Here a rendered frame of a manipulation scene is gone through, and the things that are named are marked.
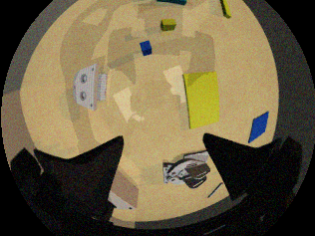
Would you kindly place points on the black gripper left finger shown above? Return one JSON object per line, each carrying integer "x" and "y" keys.
{"x": 89, "y": 175}

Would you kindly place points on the yellow flat bar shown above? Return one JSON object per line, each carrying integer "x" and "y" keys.
{"x": 225, "y": 9}

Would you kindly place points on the blue flat square plate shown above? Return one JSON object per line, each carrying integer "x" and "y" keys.
{"x": 259, "y": 126}

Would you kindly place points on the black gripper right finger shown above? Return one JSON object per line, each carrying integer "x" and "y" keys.
{"x": 237, "y": 164}

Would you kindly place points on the yellow flat rectangular plate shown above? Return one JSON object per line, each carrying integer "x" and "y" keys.
{"x": 201, "y": 93}

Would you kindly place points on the small yellow block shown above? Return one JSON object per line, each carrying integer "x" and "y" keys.
{"x": 167, "y": 24}

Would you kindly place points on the small blue block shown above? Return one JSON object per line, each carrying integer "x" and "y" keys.
{"x": 146, "y": 48}

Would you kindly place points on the teal rectangular block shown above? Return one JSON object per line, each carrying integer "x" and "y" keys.
{"x": 175, "y": 1}

